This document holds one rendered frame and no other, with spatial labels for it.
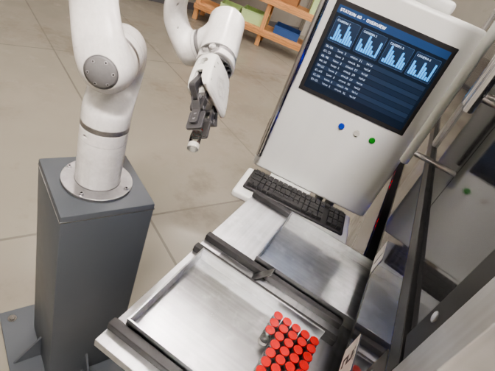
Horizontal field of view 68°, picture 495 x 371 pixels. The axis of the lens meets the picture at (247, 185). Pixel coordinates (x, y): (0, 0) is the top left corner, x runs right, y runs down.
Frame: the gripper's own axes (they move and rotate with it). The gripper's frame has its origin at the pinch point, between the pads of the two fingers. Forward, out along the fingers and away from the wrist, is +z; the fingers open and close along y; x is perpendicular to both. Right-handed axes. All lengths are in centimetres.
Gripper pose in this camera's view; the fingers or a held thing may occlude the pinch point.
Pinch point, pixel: (198, 125)
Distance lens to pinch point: 72.6
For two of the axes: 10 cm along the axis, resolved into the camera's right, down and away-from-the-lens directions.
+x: -9.5, 0.1, 3.1
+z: -1.5, 8.6, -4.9
